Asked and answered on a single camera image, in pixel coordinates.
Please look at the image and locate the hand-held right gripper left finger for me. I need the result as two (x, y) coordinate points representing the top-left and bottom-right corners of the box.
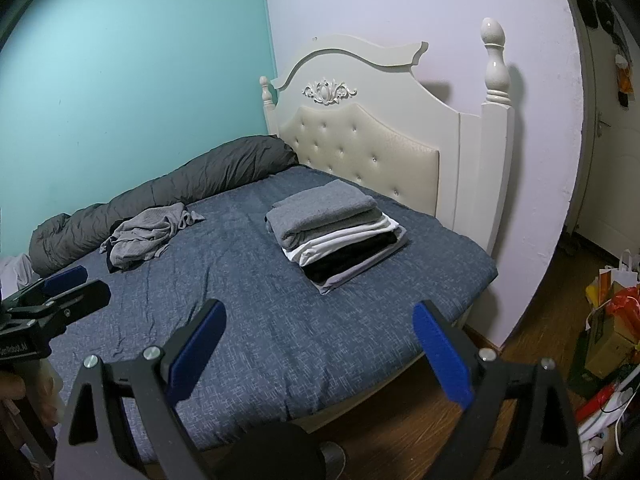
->
(52, 299), (228, 480)

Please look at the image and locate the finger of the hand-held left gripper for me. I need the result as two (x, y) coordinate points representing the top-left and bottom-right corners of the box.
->
(1, 265), (90, 314)
(10, 279), (112, 334)

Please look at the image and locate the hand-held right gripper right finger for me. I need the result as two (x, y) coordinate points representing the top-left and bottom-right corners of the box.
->
(411, 300), (585, 480)

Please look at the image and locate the grey knit sweater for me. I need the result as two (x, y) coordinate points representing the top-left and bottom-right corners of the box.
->
(264, 179), (379, 243)

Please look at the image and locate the person's left hand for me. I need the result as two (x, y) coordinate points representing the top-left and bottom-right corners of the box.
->
(0, 366), (64, 431)

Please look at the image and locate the light grey sheet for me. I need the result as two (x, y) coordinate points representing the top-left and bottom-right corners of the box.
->
(0, 254), (36, 301)

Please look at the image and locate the blue patterned bed cover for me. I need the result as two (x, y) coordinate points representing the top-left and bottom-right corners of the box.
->
(30, 165), (499, 466)

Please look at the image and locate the crumpled grey garment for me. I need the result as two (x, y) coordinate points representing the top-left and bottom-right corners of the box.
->
(99, 202), (206, 275)

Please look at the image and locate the black folded garment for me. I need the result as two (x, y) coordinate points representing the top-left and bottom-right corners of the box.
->
(302, 227), (408, 286)

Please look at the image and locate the dark green box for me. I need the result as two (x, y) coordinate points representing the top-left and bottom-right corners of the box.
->
(566, 330), (601, 398)

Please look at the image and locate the dark grey pillow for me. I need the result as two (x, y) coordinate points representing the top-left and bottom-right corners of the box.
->
(28, 135), (300, 276)

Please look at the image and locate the white folded garment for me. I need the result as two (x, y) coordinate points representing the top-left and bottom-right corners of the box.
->
(281, 215), (399, 267)

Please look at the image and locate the red plastic item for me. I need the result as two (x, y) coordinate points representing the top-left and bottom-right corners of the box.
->
(575, 382), (621, 423)

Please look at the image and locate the light grey folded garment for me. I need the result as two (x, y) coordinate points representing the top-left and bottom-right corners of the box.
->
(280, 207), (390, 248)

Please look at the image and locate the brown cardboard box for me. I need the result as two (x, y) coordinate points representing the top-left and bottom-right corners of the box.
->
(584, 305), (640, 381)

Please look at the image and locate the white plastic item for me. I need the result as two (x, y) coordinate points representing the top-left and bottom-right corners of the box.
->
(577, 390), (640, 466)

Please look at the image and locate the orange plastic bag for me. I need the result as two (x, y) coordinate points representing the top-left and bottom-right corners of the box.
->
(586, 282), (640, 333)

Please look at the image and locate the white paper bag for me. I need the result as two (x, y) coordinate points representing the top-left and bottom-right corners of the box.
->
(597, 250), (640, 291)

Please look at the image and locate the white tufted headboard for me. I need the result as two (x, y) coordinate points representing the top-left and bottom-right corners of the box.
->
(259, 16), (517, 261)

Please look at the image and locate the white door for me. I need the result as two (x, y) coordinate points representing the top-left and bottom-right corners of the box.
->
(570, 0), (640, 248)

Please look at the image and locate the orange hanging item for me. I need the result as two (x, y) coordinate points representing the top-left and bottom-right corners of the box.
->
(614, 52), (635, 108)

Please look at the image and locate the black hanging item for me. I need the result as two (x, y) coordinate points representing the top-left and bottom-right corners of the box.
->
(575, 0), (617, 33)

